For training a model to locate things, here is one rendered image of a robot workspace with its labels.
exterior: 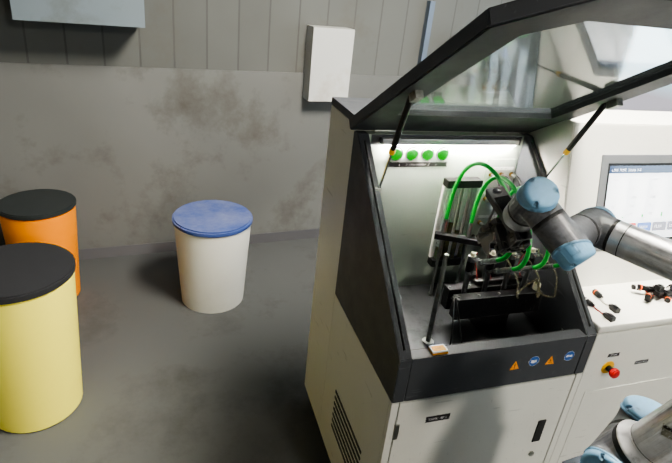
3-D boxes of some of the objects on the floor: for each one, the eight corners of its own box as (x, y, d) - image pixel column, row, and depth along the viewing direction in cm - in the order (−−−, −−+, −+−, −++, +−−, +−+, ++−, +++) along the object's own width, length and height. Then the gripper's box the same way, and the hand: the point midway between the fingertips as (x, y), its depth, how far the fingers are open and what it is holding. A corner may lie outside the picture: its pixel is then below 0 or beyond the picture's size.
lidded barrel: (237, 271, 355) (239, 196, 332) (260, 309, 319) (263, 227, 295) (168, 283, 334) (164, 203, 311) (183, 324, 297) (181, 237, 274)
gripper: (495, 242, 115) (474, 267, 134) (554, 233, 115) (524, 259, 135) (485, 207, 118) (466, 236, 137) (543, 199, 118) (515, 229, 138)
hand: (493, 236), depth 136 cm, fingers open, 7 cm apart
